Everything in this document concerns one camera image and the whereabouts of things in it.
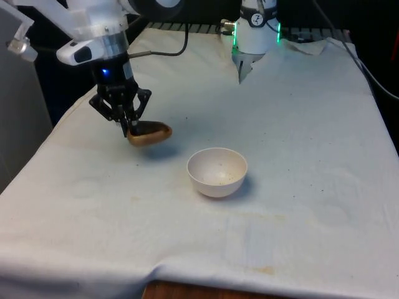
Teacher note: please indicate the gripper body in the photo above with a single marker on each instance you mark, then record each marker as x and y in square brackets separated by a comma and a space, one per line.
[113, 73]

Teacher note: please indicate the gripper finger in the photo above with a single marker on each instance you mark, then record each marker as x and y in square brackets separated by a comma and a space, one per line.
[141, 99]
[106, 107]

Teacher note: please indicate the coffee beans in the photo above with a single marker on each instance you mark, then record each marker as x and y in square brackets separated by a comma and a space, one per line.
[152, 127]

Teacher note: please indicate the white bowl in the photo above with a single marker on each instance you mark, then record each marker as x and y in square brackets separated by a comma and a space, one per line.
[218, 183]

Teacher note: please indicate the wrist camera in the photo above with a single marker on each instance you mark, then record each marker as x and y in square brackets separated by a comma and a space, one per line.
[78, 53]

